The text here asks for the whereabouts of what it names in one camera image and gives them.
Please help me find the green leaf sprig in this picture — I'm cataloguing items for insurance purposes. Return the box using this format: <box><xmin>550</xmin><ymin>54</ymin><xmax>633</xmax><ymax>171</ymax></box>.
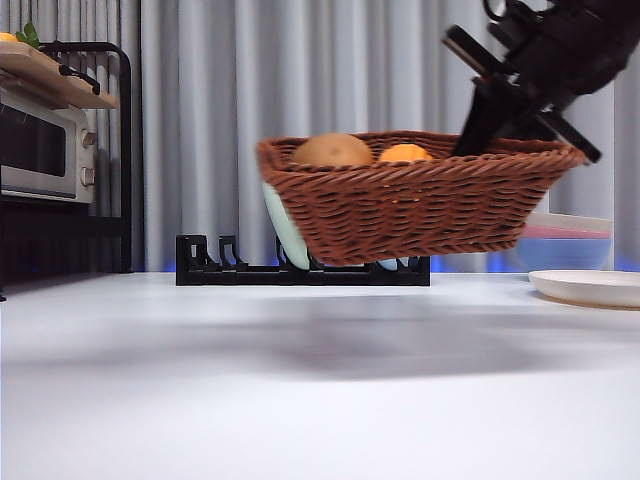
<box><xmin>14</xmin><ymin>22</ymin><xmax>44</xmax><ymax>51</ymax></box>

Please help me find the tan potato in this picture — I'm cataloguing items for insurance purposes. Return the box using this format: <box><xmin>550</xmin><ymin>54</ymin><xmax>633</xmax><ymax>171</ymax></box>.
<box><xmin>292</xmin><ymin>132</ymin><xmax>374</xmax><ymax>167</ymax></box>

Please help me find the black dish rack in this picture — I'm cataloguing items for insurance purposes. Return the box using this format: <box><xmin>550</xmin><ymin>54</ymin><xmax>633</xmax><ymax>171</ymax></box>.
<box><xmin>175</xmin><ymin>233</ymin><xmax>432</xmax><ymax>288</ymax></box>

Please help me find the pale green plate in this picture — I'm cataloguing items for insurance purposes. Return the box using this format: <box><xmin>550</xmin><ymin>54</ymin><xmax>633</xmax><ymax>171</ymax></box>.
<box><xmin>261</xmin><ymin>180</ymin><xmax>311</xmax><ymax>270</ymax></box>

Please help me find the brown wicker basket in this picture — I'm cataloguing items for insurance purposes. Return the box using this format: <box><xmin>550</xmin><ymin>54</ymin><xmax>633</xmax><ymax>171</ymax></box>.
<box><xmin>256</xmin><ymin>130</ymin><xmax>587</xmax><ymax>267</ymax></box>

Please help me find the orange corn cob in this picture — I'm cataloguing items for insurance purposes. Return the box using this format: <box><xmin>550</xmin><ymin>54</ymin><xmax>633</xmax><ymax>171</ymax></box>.
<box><xmin>378</xmin><ymin>143</ymin><xmax>434</xmax><ymax>163</ymax></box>

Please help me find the pink bowl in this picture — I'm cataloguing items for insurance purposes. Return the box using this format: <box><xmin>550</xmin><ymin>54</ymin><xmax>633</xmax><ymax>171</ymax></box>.
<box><xmin>522</xmin><ymin>224</ymin><xmax>612</xmax><ymax>241</ymax></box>

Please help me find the grey curtain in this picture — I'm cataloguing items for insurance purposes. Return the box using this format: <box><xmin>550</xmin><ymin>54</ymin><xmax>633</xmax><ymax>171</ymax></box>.
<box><xmin>0</xmin><ymin>0</ymin><xmax>640</xmax><ymax>274</ymax></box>

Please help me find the white toaster oven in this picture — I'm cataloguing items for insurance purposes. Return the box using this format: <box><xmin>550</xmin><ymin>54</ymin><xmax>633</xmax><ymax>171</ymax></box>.
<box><xmin>0</xmin><ymin>89</ymin><xmax>97</xmax><ymax>204</ymax></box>

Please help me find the black metal shelf frame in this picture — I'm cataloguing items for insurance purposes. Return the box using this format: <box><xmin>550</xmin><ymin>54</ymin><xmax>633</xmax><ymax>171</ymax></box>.
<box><xmin>0</xmin><ymin>42</ymin><xmax>134</xmax><ymax>301</ymax></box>

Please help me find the white flat plate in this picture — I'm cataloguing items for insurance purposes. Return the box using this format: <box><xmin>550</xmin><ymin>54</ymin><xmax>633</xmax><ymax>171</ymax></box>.
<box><xmin>528</xmin><ymin>269</ymin><xmax>640</xmax><ymax>309</ymax></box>

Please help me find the wooden cutting board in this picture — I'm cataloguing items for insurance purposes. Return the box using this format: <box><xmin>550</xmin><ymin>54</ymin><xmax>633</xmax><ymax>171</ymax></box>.
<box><xmin>0</xmin><ymin>39</ymin><xmax>120</xmax><ymax>110</ymax></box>

